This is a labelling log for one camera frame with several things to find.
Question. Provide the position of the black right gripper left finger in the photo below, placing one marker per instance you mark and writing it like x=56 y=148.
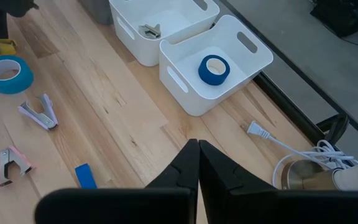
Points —
x=182 y=174

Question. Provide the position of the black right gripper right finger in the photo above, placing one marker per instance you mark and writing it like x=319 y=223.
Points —
x=219 y=174

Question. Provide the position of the yellow mini stapler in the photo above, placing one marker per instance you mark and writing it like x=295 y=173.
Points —
x=6 y=46

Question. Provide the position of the turquoise tape roll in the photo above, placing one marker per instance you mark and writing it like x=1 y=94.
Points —
x=8 y=85

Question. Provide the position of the blue mini stapler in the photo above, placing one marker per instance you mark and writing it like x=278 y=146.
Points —
x=85 y=175

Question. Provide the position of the gray staple remover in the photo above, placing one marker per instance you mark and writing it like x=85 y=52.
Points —
x=149 y=31

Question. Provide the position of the dark blue tape roll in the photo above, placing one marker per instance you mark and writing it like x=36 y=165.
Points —
x=207 y=77

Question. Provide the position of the white plastic storage bin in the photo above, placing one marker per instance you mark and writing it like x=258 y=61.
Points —
x=197 y=99
x=126 y=21

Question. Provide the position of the clear glass cup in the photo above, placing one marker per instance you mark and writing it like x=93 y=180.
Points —
x=306 y=177

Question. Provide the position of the black table clamp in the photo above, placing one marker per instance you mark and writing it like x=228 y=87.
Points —
x=337 y=124

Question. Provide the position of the black floor equipment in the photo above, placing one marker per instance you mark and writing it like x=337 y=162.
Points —
x=346 y=15

